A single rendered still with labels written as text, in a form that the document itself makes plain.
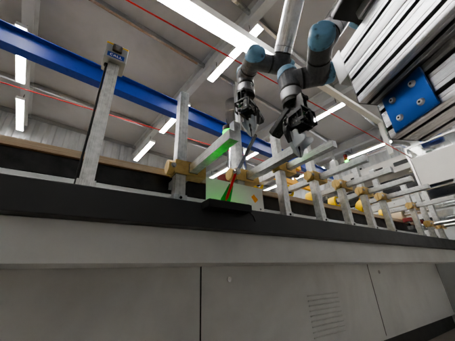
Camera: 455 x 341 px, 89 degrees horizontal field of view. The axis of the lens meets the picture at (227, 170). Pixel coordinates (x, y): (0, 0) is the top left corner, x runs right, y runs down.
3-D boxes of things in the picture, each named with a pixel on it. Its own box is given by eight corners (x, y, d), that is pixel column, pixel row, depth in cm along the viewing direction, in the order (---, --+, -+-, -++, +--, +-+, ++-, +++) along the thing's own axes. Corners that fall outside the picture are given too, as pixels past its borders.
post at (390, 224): (398, 235, 150) (375, 169, 170) (395, 235, 148) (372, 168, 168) (392, 236, 153) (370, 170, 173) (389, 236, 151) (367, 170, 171)
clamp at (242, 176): (259, 183, 95) (258, 172, 97) (232, 177, 88) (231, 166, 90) (250, 188, 99) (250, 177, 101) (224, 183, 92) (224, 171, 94)
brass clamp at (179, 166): (206, 178, 80) (206, 165, 82) (169, 170, 73) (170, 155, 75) (198, 183, 85) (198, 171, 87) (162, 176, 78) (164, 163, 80)
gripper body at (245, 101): (234, 114, 95) (233, 92, 100) (245, 124, 102) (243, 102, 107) (250, 106, 91) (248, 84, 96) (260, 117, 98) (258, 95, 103)
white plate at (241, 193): (265, 212, 90) (262, 188, 94) (206, 203, 76) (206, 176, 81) (264, 213, 90) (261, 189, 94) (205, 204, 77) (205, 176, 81)
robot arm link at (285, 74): (298, 59, 83) (275, 64, 85) (304, 82, 78) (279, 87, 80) (298, 76, 90) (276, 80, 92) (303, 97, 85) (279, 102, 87)
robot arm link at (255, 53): (273, 46, 96) (263, 67, 106) (248, 40, 93) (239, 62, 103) (275, 59, 93) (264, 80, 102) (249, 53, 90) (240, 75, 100)
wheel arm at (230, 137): (240, 144, 61) (238, 130, 63) (229, 140, 59) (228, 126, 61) (175, 193, 93) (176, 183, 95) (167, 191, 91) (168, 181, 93)
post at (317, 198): (328, 225, 112) (309, 141, 132) (323, 224, 110) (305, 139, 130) (321, 226, 114) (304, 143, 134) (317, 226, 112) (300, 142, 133)
